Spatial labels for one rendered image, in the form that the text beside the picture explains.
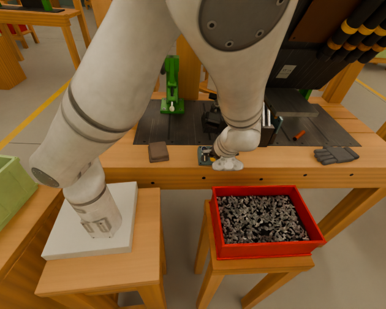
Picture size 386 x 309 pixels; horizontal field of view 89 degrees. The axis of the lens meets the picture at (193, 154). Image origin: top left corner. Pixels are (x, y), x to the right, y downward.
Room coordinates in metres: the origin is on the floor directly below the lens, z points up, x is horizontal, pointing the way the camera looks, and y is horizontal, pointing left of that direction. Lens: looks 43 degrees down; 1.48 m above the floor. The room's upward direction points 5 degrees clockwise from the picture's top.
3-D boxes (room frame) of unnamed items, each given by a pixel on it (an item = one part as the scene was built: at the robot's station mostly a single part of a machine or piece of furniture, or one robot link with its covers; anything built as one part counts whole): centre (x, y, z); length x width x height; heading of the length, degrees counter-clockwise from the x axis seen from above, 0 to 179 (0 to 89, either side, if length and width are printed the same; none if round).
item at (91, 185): (0.28, 0.26, 1.14); 0.09 x 0.09 x 0.17; 77
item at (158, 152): (0.60, 0.15, 0.91); 0.10 x 0.08 x 0.03; 17
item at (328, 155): (0.68, -0.63, 0.91); 0.20 x 0.11 x 0.03; 106
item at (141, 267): (0.28, 0.25, 0.83); 0.32 x 0.32 x 0.04; 10
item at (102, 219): (0.28, 0.25, 0.98); 0.09 x 0.09 x 0.17; 5
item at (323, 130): (0.92, -0.25, 0.89); 1.10 x 0.42 x 0.02; 96
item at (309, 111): (0.83, -0.34, 1.11); 0.39 x 0.16 x 0.03; 6
